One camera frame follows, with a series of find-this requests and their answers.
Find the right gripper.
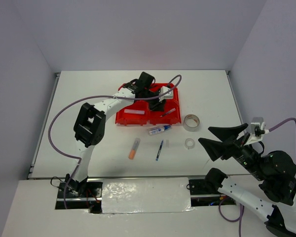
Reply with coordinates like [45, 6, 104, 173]
[196, 120, 266, 179]

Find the blue pen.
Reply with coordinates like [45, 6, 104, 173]
[159, 108, 176, 118]
[155, 140, 164, 161]

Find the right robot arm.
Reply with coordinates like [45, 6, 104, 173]
[198, 118, 296, 237]

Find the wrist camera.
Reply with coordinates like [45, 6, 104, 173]
[159, 86, 174, 102]
[246, 117, 269, 145]

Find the orange highlighter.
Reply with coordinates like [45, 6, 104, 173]
[128, 138, 141, 159]

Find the blue glue bottle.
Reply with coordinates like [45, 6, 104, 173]
[148, 125, 172, 135]

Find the silver foil sheet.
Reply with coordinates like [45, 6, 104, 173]
[101, 177, 193, 214]

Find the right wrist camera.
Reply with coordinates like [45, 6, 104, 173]
[246, 117, 269, 145]

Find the large clear tape roll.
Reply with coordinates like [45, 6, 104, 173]
[183, 114, 200, 132]

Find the small clear tape roll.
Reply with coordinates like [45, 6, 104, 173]
[185, 138, 195, 150]

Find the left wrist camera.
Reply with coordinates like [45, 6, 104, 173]
[159, 86, 174, 102]

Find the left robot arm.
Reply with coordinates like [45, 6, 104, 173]
[65, 72, 171, 197]

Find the red four-compartment bin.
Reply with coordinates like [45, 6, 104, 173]
[115, 88, 181, 126]

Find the black mounting rail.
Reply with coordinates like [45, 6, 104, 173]
[55, 177, 235, 214]

